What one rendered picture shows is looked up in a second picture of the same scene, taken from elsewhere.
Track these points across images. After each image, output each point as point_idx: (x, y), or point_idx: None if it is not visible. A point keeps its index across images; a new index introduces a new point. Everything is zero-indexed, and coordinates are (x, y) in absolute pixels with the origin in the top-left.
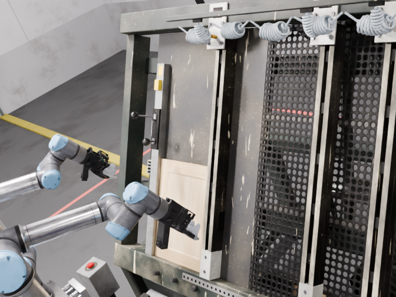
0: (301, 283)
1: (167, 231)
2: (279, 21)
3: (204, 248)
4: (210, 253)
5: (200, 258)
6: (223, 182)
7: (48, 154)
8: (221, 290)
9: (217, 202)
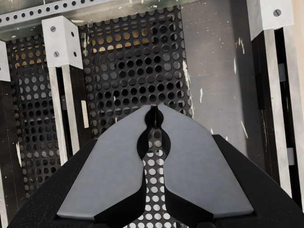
0: (65, 64)
1: None
2: None
3: (285, 29)
4: (263, 26)
5: (303, 1)
6: (268, 161)
7: None
8: None
9: (270, 129)
